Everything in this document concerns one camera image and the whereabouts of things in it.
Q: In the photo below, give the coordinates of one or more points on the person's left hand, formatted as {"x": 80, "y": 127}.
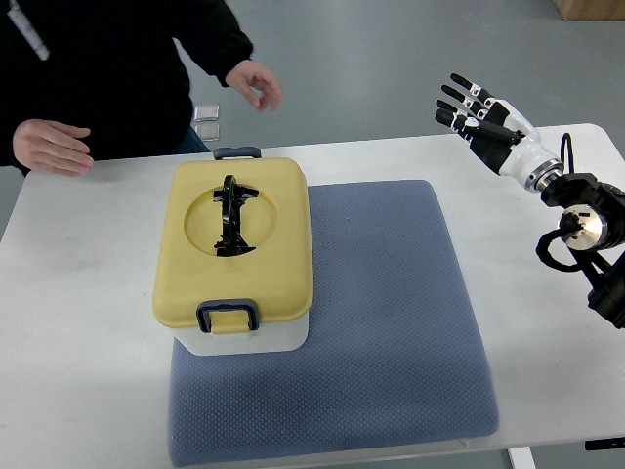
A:
{"x": 259, "y": 86}

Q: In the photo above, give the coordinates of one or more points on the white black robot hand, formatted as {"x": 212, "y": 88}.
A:
{"x": 498, "y": 134}

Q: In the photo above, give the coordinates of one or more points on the person's right hand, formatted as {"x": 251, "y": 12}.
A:
{"x": 52, "y": 147}

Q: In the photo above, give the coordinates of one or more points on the yellow box lid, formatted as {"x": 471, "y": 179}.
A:
{"x": 236, "y": 248}

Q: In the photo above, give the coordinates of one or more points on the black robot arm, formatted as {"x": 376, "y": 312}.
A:
{"x": 592, "y": 221}

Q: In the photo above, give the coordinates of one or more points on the cardboard box corner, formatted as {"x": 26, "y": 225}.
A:
{"x": 591, "y": 10}

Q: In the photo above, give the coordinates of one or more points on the white storage box base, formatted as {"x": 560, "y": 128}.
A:
{"x": 268, "y": 338}

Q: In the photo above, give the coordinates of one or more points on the person in black jacket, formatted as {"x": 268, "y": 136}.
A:
{"x": 114, "y": 68}

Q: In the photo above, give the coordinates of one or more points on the blue grey padded mat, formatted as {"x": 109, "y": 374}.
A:
{"x": 393, "y": 356}

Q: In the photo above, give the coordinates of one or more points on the black table bracket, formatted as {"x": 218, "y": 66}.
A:
{"x": 605, "y": 444}

